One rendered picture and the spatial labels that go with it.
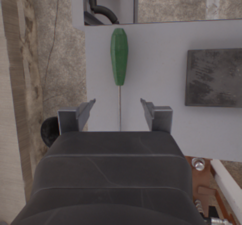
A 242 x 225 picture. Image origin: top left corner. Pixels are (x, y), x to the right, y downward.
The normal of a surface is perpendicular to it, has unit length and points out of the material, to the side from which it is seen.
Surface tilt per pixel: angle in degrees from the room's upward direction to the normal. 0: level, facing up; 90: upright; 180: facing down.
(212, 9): 0
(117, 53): 11
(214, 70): 0
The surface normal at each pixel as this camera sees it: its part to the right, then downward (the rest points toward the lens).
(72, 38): -0.23, 0.20
